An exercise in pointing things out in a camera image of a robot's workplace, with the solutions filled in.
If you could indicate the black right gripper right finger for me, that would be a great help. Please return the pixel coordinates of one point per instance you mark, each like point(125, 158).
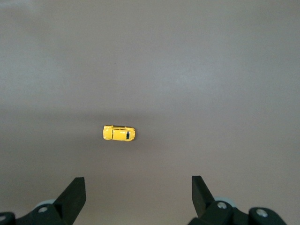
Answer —
point(204, 199)

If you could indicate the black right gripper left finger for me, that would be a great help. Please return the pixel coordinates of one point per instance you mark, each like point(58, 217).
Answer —
point(68, 201)

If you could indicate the yellow beetle toy car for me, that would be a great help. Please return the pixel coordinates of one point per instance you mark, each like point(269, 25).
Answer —
point(119, 134)

